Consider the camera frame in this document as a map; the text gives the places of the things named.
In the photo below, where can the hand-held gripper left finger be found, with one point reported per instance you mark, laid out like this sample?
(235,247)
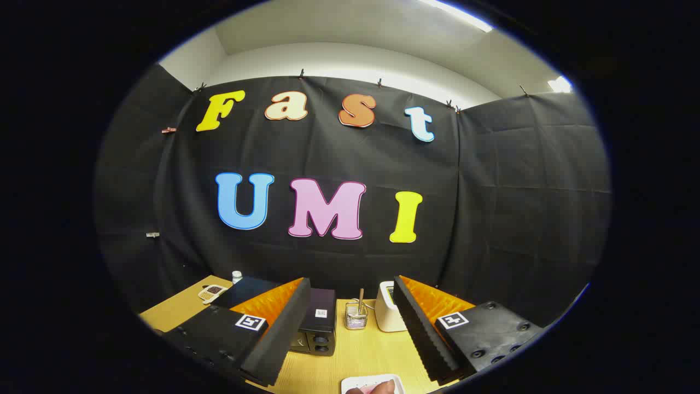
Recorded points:
(290,323)

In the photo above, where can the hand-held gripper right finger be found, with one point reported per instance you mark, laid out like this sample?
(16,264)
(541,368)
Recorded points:
(418,328)

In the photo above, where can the black toaster oven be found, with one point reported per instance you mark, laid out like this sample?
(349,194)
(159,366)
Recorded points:
(322,303)

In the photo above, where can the white square plate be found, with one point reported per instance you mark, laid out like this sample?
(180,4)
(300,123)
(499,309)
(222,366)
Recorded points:
(355,380)

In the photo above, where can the cream white toaster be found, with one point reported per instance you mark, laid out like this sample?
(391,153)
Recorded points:
(385,314)

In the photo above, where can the wooden stick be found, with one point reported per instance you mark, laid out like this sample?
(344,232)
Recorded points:
(361,298)

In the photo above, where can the small white bottle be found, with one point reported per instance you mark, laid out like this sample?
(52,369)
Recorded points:
(237,277)

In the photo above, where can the white handheld device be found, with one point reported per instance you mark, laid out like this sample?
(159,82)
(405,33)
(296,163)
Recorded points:
(212,293)

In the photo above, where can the row of black clips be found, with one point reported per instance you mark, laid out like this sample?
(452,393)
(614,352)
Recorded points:
(301,74)

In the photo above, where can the small ceiling light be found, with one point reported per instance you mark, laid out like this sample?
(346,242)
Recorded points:
(560,85)

